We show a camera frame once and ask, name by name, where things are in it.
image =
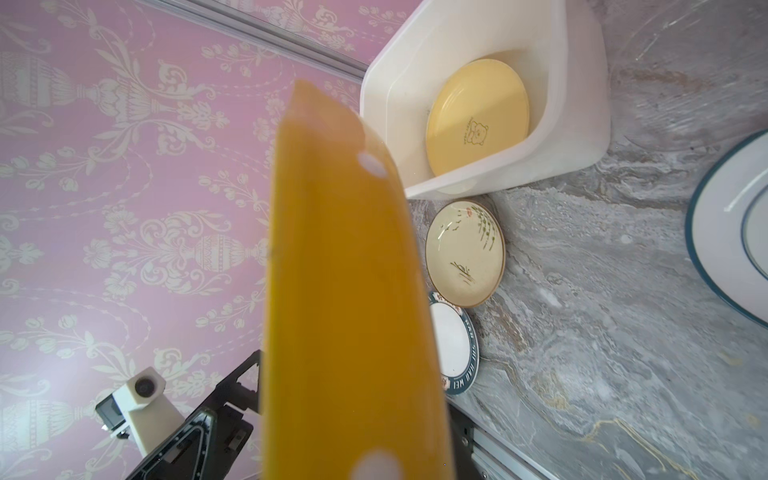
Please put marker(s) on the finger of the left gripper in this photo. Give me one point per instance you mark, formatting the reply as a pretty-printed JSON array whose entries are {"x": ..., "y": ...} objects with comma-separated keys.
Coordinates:
[
  {"x": 187, "y": 454},
  {"x": 230, "y": 390}
]

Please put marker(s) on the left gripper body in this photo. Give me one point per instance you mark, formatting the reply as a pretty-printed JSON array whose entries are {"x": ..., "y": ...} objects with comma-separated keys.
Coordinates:
[{"x": 229, "y": 433}]

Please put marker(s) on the yellow polka dot plate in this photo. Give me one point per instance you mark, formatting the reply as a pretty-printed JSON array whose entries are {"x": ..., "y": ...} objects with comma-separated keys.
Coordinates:
[{"x": 350, "y": 385}]

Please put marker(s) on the green rimmed white plate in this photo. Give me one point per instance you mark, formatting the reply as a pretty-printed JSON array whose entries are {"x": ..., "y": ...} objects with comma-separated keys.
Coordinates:
[{"x": 457, "y": 345}]

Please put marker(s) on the pale yellow bear plate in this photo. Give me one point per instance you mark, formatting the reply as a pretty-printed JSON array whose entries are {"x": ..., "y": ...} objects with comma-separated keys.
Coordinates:
[{"x": 482, "y": 109}]

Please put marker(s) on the white plastic bin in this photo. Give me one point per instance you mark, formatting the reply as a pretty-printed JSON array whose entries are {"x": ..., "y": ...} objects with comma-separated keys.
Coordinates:
[{"x": 557, "y": 49}]

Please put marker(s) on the beige willow painted plate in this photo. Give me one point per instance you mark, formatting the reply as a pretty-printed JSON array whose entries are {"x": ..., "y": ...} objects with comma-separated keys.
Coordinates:
[{"x": 465, "y": 253}]

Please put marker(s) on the white plate black emblem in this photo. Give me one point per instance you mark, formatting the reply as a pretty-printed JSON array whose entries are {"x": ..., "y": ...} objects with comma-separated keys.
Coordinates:
[{"x": 726, "y": 228}]

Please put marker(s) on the aluminium front rail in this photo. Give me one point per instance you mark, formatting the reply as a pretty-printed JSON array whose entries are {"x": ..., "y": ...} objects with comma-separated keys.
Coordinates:
[{"x": 480, "y": 454}]

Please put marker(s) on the left corner aluminium post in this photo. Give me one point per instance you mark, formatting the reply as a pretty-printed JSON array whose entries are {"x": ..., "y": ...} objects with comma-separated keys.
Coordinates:
[{"x": 240, "y": 25}]

